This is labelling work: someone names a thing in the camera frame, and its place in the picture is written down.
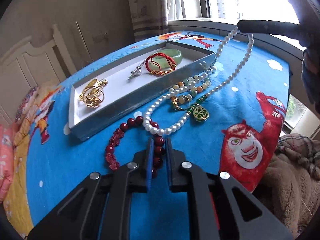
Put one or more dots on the yellow floral bedsheet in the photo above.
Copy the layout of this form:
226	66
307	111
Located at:
16	202

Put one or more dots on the pink folded quilt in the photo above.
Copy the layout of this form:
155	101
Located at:
6	159

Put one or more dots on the green jade bangle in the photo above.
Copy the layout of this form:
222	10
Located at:
172	56

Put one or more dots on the yellow checked pillow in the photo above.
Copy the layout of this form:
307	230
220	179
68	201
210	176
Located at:
37	116

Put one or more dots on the striped printed curtain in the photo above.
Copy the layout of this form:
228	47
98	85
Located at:
150	17

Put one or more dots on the wall power socket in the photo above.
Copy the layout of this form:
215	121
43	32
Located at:
97	38

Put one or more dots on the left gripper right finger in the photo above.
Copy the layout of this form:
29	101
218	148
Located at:
177	182

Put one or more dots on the white wooden headboard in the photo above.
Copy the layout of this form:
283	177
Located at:
24	66

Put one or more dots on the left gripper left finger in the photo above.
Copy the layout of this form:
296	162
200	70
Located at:
141	177

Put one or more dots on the grey cardboard jewelry tray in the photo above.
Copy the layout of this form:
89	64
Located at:
124	94

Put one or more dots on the gold bangle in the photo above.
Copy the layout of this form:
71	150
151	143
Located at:
93	89

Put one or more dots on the silver brooch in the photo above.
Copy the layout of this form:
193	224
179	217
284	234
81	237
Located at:
137	71

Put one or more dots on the white pearl necklace jade pendant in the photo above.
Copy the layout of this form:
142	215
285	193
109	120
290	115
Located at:
194	91

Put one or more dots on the embroidered small pillow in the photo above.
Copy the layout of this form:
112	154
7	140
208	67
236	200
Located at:
25	104

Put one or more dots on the white lamp pole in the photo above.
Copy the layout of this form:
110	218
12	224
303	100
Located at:
83	41

